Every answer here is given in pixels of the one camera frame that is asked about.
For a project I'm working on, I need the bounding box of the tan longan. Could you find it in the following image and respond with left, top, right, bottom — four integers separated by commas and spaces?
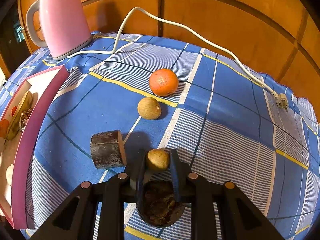
137, 97, 162, 120
146, 149, 171, 172

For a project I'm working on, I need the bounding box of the pink shallow cardboard box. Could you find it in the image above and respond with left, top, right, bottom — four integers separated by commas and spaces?
0, 64, 69, 230

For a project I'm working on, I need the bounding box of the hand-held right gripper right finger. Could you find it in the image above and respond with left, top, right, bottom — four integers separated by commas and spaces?
169, 149, 285, 240

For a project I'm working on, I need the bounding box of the white power cable with plug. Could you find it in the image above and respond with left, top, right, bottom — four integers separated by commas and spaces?
67, 7, 289, 112

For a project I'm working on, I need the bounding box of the spotted yellow banana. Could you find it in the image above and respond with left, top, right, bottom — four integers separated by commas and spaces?
6, 91, 33, 140

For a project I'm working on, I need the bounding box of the large dark sugarcane segment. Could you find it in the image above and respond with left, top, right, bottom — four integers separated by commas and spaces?
90, 130, 127, 170

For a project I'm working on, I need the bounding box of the orange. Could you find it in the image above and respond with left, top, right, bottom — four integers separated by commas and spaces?
0, 119, 10, 139
149, 68, 179, 97

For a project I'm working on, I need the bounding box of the blue plaid tablecloth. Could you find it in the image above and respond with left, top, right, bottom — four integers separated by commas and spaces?
0, 31, 320, 240

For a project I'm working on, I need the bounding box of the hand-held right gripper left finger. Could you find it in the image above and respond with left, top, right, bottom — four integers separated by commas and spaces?
30, 149, 150, 240

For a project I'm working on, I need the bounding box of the pink electric kettle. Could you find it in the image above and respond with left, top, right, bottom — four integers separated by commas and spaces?
26, 0, 93, 61

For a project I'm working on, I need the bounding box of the dark glass door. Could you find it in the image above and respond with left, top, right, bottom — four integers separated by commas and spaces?
0, 4, 30, 78

